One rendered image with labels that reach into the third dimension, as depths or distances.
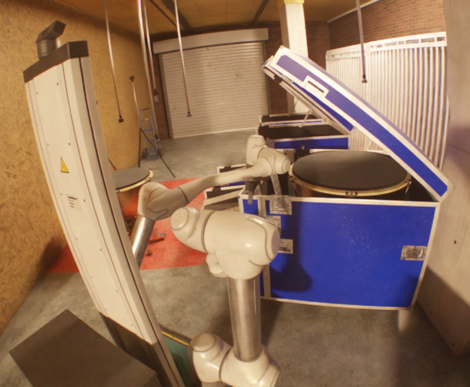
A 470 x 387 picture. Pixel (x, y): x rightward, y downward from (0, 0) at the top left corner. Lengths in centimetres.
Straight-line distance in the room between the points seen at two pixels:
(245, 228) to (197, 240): 15
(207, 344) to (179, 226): 55
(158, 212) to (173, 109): 777
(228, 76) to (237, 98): 72
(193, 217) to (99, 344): 60
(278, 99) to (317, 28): 258
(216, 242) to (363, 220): 105
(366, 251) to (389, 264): 18
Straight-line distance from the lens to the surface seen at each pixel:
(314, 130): 397
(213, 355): 120
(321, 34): 956
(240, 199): 172
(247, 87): 888
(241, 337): 102
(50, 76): 87
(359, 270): 187
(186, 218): 83
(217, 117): 893
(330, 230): 171
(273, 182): 239
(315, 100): 302
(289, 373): 191
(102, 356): 110
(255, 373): 113
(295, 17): 589
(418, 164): 160
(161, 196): 136
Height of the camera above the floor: 162
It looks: 22 degrees down
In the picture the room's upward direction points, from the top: 7 degrees counter-clockwise
